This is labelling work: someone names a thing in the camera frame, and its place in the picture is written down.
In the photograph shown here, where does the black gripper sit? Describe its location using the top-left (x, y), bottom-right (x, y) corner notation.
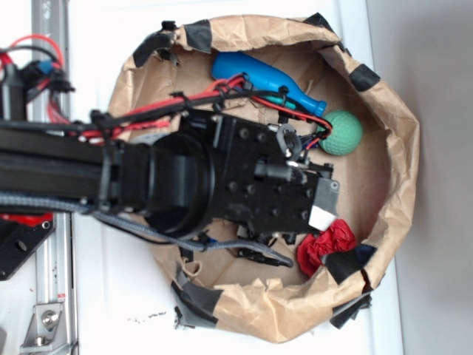
top-left (179, 110), bottom-right (339, 263)

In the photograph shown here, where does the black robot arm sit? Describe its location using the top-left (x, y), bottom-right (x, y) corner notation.
top-left (1, 53), bottom-right (339, 254)

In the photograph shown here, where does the red crumpled paper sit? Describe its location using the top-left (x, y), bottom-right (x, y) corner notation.
top-left (296, 219), bottom-right (357, 277)

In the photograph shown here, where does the green rubber ball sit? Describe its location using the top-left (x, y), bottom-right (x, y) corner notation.
top-left (320, 109), bottom-right (363, 156)

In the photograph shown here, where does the blue plastic bottle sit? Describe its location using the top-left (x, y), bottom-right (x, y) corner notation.
top-left (211, 52), bottom-right (327, 116)

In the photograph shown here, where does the brown paper bag bowl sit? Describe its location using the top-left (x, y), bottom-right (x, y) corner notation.
top-left (109, 14), bottom-right (420, 343)

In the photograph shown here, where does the aluminium extrusion rail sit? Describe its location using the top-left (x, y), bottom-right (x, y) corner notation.
top-left (30, 1), bottom-right (79, 354)

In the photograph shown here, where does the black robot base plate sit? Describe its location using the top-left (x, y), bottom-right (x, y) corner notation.
top-left (0, 213), bottom-right (55, 281)

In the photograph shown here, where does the red and black cable bundle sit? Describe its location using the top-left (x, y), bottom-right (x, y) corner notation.
top-left (0, 35), bottom-right (333, 149)

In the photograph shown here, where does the metal corner bracket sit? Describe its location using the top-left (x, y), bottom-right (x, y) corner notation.
top-left (20, 302), bottom-right (69, 354)

